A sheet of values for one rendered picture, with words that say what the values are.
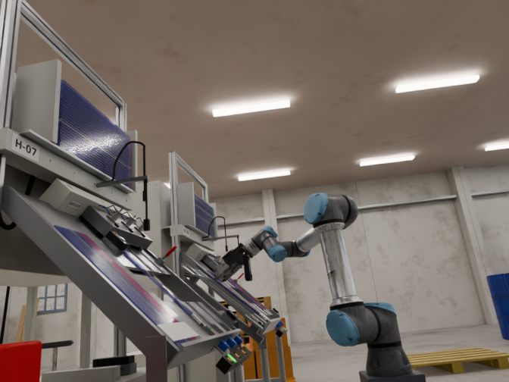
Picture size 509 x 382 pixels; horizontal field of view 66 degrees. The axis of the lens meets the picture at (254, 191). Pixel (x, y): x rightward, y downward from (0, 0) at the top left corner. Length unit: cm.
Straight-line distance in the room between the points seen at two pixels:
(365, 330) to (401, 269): 930
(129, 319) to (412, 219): 1020
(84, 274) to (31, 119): 64
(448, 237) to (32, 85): 1043
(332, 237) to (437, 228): 974
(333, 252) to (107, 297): 76
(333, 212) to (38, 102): 110
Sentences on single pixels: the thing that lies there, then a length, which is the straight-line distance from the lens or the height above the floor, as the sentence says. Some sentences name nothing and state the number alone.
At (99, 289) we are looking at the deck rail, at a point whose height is 88.
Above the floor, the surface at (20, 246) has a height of 108.
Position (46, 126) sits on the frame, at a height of 145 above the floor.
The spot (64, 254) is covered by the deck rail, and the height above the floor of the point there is 99.
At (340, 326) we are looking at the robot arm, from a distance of 136.
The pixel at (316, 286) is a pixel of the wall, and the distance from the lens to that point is 1027.
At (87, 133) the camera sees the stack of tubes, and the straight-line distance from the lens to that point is 166.
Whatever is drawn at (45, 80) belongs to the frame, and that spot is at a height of 163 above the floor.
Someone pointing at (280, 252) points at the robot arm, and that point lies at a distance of 173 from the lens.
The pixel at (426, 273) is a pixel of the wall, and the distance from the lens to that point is 1083.
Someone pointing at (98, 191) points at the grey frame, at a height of 132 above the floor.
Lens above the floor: 79
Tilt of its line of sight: 17 degrees up
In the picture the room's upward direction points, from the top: 6 degrees counter-clockwise
